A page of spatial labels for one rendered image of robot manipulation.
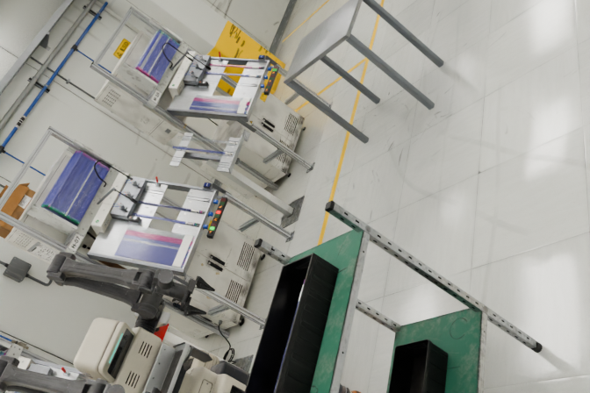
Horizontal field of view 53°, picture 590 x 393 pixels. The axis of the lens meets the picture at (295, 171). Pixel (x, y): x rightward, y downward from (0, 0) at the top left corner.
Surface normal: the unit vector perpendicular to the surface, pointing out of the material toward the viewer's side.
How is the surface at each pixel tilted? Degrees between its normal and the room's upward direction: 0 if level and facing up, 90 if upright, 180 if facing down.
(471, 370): 0
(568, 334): 0
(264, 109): 90
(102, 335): 42
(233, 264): 90
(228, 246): 90
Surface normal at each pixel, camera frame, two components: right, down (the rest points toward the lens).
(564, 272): -0.77, -0.53
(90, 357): -0.17, -0.64
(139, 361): 0.69, -0.29
